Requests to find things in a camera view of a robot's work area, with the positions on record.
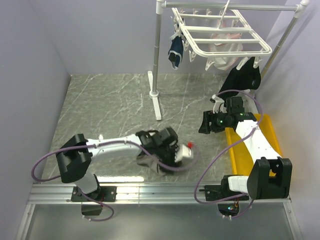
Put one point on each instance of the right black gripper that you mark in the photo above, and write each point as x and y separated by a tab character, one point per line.
208	116

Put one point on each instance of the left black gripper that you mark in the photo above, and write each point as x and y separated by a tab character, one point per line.
171	163

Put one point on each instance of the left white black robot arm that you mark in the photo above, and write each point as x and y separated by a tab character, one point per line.
158	150

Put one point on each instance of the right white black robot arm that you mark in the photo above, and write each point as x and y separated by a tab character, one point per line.
270	175

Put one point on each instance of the black underwear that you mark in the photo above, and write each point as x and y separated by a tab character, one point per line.
247	78

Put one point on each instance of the white pink underwear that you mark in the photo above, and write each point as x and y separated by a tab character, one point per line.
223	63

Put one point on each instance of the navy blue underwear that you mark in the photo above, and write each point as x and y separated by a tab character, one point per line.
176	50

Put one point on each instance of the yellow plastic tray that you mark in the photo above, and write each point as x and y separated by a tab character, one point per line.
263	143

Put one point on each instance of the grey white drying rack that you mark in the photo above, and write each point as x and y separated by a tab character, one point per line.
217	11

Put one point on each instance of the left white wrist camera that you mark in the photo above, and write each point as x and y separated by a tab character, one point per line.
183	152

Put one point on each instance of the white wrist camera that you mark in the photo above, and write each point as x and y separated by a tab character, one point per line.
218	104
183	152

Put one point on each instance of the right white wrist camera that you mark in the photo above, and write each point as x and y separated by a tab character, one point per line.
218	104

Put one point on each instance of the aluminium mounting rail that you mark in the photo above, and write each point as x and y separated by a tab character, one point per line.
153	211

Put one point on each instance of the white clip hanger frame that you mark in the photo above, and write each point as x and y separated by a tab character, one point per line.
196	29

